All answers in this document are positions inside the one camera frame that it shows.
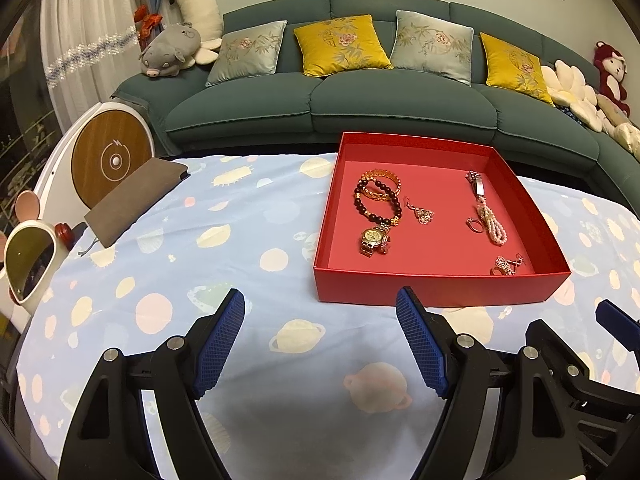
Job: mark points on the beige cushion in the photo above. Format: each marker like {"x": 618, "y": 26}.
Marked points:
{"x": 627, "y": 137}

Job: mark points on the grey pig plush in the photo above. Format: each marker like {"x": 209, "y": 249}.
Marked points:
{"x": 170, "y": 52}

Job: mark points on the white cow plush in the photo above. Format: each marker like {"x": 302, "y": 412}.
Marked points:
{"x": 197, "y": 5}

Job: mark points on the light blue embroidered cushion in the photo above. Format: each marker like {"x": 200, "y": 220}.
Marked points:
{"x": 432, "y": 45}
{"x": 247, "y": 55}

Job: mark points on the white device with wooden disc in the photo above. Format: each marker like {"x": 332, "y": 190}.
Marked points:
{"x": 112, "y": 155}

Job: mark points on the red bow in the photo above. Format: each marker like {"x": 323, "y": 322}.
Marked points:
{"x": 147, "y": 22}

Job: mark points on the yellow embroidered cushion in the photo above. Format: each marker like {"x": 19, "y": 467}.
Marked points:
{"x": 517, "y": 67}
{"x": 340, "y": 45}

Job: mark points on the silver flower pendant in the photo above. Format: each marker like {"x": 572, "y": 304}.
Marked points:
{"x": 425, "y": 215}

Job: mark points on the white curtain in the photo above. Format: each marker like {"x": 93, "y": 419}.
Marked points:
{"x": 85, "y": 35}

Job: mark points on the small red object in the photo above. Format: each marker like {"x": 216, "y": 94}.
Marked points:
{"x": 63, "y": 234}

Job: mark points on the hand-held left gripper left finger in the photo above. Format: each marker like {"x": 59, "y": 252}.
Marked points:
{"x": 220, "y": 345}

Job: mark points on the blue planet print tablecloth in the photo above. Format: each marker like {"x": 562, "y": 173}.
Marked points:
{"x": 225, "y": 260}

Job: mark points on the red monkey plush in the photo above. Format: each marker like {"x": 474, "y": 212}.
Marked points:
{"x": 612, "y": 72}

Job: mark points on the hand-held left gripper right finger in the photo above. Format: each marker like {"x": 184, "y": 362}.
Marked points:
{"x": 422, "y": 345}

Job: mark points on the red cardboard box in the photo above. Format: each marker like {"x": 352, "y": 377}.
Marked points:
{"x": 450, "y": 200}

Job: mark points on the gold wrist watch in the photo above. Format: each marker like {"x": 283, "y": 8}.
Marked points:
{"x": 372, "y": 237}

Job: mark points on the green sofa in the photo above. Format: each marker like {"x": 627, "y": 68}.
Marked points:
{"x": 400, "y": 105}

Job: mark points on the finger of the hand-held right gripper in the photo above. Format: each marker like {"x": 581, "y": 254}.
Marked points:
{"x": 617, "y": 317}
{"x": 600, "y": 370}

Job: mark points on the gold bangle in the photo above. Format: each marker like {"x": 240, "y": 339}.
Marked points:
{"x": 382, "y": 178}

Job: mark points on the silver cluster earring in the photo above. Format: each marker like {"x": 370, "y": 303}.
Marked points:
{"x": 509, "y": 262}

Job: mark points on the white flower cushion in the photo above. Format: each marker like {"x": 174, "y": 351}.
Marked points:
{"x": 587, "y": 112}
{"x": 567, "y": 82}

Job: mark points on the brown pouch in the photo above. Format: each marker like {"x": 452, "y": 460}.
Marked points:
{"x": 135, "y": 200}

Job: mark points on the grey plush toy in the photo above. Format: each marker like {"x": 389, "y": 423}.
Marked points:
{"x": 612, "y": 107}

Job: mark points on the white mirror with pink ears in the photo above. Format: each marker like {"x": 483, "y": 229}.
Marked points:
{"x": 30, "y": 262}

